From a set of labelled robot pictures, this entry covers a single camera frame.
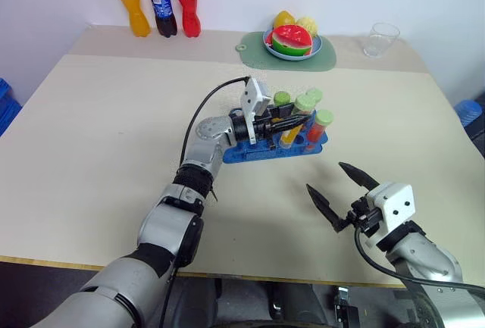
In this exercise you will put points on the green capped test tube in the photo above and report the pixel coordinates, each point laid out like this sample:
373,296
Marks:
315,94

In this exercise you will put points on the yellow test tube green cap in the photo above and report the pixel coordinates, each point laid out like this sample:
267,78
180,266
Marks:
305,103

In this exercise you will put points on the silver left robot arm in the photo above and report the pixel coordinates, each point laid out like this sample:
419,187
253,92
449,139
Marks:
163,229

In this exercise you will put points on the orange soda bottle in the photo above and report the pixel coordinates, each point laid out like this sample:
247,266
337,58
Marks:
134,13

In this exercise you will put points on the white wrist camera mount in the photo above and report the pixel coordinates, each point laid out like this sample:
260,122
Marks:
254,97
394,203

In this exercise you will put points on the orange test tube green cap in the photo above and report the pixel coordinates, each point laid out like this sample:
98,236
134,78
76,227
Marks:
282,97

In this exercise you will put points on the blue round stacked object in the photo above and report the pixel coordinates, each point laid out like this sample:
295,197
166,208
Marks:
468,112

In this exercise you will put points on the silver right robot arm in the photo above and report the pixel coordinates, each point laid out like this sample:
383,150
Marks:
420,256

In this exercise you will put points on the yellow toy fruit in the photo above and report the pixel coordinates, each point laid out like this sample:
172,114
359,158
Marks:
283,19

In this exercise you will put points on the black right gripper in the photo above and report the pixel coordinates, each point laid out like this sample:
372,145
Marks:
365,218

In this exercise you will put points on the red test tube green cap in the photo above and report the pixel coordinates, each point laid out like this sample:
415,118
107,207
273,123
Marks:
323,117

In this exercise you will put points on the clear plastic cup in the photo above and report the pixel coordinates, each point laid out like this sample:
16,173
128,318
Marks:
380,42

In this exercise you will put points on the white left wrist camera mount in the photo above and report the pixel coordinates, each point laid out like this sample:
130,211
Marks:
254,97

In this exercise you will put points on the blue plastic crate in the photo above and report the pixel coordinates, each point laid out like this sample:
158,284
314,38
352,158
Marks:
7,108

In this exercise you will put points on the red soda bottle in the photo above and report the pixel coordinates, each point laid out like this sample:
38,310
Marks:
189,13

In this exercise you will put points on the light blue plate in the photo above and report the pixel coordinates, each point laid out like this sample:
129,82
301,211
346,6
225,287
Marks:
291,56

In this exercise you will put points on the pale yellow toy lemon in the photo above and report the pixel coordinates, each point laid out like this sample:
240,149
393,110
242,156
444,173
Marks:
307,27

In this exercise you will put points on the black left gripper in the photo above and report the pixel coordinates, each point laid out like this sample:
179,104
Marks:
263,128

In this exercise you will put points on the blue test tube rack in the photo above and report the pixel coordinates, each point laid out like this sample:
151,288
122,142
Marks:
242,154

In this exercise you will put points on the black metal clamp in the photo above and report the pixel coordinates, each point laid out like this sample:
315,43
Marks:
346,307

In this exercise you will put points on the toy watermelon slice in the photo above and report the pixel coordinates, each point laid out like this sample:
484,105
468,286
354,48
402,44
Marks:
291,40

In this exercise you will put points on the green silicone mat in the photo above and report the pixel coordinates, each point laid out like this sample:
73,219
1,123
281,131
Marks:
326,61

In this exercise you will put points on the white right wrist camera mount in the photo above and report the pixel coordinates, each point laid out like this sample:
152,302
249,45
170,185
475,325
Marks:
394,203

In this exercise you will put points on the cola bottle blue label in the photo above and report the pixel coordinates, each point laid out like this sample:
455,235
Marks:
163,13

